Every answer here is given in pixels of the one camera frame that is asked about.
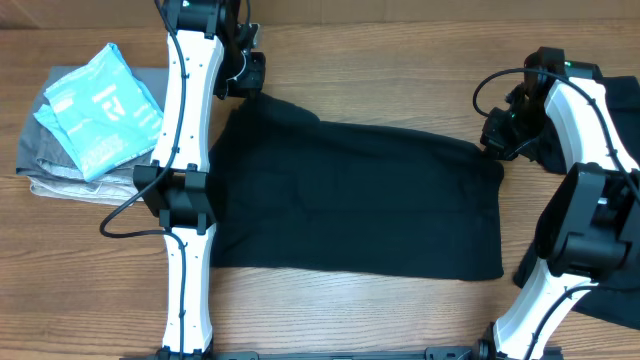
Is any black t-shirt with label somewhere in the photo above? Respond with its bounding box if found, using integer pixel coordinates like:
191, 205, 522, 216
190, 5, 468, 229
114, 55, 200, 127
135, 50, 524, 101
210, 95, 504, 281

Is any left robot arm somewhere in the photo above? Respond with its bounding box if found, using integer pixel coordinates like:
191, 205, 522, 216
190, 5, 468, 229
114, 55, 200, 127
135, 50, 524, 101
133, 0, 266, 359

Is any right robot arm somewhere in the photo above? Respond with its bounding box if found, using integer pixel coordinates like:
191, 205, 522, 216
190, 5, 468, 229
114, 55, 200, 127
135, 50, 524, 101
469, 47, 639, 359

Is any black clothes pile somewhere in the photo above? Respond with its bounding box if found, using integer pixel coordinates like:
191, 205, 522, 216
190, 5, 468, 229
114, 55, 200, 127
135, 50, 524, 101
512, 74, 640, 331

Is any light blue folded shirt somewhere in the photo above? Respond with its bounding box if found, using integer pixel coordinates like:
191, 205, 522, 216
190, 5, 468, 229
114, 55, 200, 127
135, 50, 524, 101
34, 43, 163, 182

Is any beige folded garment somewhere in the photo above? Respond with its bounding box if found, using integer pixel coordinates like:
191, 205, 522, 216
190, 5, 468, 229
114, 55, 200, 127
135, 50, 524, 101
29, 176, 137, 206

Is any grey folded garment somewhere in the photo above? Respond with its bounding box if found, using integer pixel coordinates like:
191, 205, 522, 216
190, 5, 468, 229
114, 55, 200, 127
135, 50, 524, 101
16, 66, 168, 184

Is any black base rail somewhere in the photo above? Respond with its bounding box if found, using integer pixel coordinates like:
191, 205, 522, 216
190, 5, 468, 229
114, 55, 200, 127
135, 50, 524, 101
119, 345, 564, 360

